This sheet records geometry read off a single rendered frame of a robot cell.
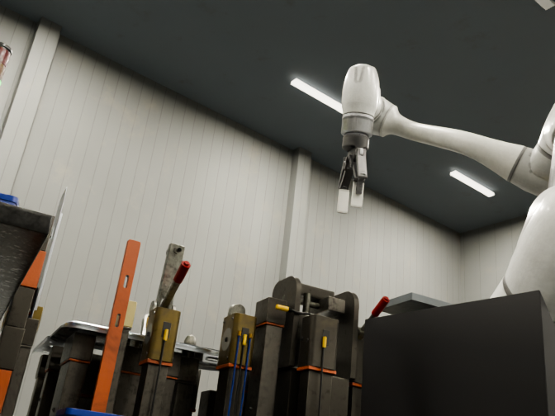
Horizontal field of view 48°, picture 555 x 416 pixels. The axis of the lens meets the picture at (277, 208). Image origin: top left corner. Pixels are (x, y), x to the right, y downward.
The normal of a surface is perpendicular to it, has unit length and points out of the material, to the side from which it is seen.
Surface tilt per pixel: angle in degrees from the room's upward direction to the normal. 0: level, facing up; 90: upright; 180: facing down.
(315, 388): 90
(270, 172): 90
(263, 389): 90
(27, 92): 90
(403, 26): 180
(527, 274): 110
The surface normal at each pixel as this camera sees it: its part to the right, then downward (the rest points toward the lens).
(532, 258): -0.94, -0.01
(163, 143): 0.62, -0.26
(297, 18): -0.11, 0.91
